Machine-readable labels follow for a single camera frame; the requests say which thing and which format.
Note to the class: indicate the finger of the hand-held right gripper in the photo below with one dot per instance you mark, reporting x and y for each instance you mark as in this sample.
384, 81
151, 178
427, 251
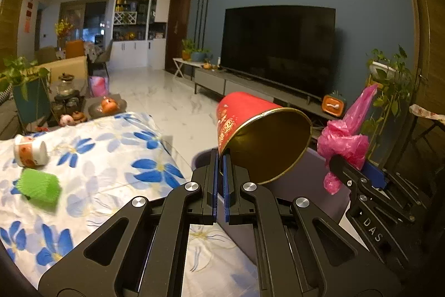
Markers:
377, 177
344, 172

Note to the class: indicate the plant in blue pot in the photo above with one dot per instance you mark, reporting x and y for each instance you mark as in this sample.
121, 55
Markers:
199, 55

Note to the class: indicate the folding stand with cloth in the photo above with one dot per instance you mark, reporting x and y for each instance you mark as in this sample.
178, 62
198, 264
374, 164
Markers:
424, 130

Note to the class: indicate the orange figurine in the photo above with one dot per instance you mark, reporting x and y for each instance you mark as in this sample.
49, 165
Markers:
108, 105

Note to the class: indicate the glass jar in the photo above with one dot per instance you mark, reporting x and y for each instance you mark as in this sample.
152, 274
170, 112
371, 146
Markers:
66, 85

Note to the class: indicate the green plant in teal pot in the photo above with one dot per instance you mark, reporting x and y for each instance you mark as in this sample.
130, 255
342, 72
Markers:
29, 99

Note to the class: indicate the white glass display cabinet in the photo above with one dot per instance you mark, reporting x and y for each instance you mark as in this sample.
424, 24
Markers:
139, 29

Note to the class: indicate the green foam net sleeve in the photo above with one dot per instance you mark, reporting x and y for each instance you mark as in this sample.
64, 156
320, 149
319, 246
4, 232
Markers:
38, 187

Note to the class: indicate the small white orange cup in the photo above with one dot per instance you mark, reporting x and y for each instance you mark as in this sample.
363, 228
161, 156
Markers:
29, 151

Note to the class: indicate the grey plastic bin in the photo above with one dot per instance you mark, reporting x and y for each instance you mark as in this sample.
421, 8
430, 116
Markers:
320, 199

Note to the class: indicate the red paper cup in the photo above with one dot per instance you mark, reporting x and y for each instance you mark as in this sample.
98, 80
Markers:
240, 119

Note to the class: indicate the pink plastic bag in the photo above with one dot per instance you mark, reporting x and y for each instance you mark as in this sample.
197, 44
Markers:
342, 140

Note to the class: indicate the grey dining chair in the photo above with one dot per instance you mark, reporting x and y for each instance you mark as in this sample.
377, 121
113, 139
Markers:
104, 53

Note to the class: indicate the brown clay teapot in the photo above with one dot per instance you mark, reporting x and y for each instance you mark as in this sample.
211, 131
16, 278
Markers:
79, 117

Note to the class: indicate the light wooden door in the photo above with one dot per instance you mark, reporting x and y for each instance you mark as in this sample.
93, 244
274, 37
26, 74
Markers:
10, 26

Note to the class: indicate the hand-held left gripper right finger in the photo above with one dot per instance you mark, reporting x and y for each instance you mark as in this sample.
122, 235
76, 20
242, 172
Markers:
226, 191

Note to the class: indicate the white folding side table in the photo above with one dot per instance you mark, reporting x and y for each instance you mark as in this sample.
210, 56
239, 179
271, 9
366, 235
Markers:
184, 62

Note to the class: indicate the black flat television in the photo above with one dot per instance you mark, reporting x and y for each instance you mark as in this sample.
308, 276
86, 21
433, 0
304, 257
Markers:
278, 46

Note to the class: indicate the grey and yellow sofa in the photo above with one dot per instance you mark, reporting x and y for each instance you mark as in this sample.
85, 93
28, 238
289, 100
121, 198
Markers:
64, 69

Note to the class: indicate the dark round tray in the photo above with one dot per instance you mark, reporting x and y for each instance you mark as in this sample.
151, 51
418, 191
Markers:
120, 107

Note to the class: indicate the wooden door with frame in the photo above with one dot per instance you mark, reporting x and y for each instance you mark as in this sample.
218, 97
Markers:
429, 57

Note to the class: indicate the yellow flower bouquet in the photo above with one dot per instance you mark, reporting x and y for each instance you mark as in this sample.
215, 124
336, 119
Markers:
64, 27

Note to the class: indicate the orange desk clock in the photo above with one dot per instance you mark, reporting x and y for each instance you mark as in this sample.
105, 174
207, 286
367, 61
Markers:
333, 105

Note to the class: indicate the dark brown door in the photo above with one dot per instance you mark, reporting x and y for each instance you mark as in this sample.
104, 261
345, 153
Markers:
179, 29

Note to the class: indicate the orange chair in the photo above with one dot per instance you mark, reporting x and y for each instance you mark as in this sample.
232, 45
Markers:
74, 48

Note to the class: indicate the pink gift bag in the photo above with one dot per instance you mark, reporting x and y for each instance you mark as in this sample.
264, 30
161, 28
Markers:
99, 86

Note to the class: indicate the grey television cabinet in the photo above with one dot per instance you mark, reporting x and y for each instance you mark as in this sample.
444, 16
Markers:
243, 86

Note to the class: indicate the pink pig figurine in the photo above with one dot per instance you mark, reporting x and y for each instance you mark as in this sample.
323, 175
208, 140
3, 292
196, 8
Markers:
66, 120

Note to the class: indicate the plant in orange pot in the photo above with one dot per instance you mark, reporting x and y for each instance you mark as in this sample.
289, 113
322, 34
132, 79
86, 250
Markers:
187, 52

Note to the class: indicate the blue floral blanket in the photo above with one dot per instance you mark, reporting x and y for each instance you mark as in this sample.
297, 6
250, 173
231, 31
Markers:
104, 158

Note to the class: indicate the red wall decorations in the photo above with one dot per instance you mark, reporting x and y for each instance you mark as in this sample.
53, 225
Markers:
30, 13

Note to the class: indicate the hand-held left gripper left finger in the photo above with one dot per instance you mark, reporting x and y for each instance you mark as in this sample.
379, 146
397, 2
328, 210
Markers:
214, 189

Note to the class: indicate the tall leafy potted plant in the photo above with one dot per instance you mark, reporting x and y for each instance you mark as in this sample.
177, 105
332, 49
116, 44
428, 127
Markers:
389, 92

